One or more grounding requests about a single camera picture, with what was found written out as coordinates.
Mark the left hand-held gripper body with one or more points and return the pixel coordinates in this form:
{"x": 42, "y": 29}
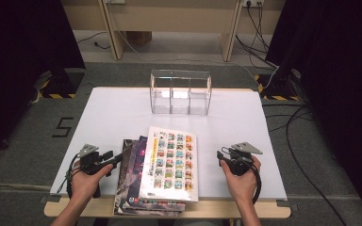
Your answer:
{"x": 89, "y": 161}

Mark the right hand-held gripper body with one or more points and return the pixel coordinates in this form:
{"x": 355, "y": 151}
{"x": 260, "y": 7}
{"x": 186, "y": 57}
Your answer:
{"x": 240, "y": 161}

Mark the dark magazine with red cover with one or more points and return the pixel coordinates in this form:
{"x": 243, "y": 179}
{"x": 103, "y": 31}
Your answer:
{"x": 122, "y": 179}

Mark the purple magazine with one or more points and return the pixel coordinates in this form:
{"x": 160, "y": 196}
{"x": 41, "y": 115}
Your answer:
{"x": 136, "y": 177}

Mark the white book with picture grid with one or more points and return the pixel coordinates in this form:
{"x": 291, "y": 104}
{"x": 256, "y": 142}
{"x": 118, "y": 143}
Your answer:
{"x": 169, "y": 163}

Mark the clear acrylic book rack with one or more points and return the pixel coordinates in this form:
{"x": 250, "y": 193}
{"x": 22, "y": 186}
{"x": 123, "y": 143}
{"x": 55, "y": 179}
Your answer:
{"x": 179, "y": 103}

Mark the person's left hand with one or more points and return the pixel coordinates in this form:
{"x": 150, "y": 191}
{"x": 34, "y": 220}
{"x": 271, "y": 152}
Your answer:
{"x": 85, "y": 185}

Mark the person's right hand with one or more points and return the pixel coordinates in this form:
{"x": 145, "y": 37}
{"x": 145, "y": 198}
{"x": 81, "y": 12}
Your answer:
{"x": 242, "y": 186}

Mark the black stand base striped tape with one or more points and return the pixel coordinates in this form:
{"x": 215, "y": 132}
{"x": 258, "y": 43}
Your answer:
{"x": 276, "y": 84}
{"x": 62, "y": 84}

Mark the black curtain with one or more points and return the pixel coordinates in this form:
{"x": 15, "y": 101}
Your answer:
{"x": 19, "y": 47}
{"x": 336, "y": 78}

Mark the beige wooden desk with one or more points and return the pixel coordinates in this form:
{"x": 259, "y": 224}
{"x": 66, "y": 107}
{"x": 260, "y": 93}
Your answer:
{"x": 169, "y": 15}

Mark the white wall socket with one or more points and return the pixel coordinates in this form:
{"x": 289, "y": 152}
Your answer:
{"x": 114, "y": 1}
{"x": 253, "y": 2}

